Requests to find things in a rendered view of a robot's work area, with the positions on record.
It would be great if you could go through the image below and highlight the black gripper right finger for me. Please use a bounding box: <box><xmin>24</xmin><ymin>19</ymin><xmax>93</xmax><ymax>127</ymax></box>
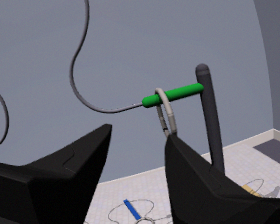
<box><xmin>164</xmin><ymin>135</ymin><xmax>280</xmax><ymax>224</ymax></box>

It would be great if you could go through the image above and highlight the grey loop with blue handle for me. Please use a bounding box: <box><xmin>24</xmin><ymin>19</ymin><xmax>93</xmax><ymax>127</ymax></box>
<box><xmin>124</xmin><ymin>200</ymin><xmax>155</xmax><ymax>224</ymax></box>

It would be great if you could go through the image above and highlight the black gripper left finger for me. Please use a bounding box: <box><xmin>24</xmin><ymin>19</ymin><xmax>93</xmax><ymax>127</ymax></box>
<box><xmin>0</xmin><ymin>124</ymin><xmax>112</xmax><ymax>224</ymax></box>

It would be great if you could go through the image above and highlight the orange handle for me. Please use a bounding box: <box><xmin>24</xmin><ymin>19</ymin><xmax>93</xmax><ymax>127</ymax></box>
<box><xmin>155</xmin><ymin>88</ymin><xmax>177</xmax><ymax>139</ymax></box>

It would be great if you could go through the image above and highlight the tan rectangular block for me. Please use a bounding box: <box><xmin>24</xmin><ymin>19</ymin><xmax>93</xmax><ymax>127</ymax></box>
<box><xmin>241</xmin><ymin>185</ymin><xmax>261</xmax><ymax>197</ymax></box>

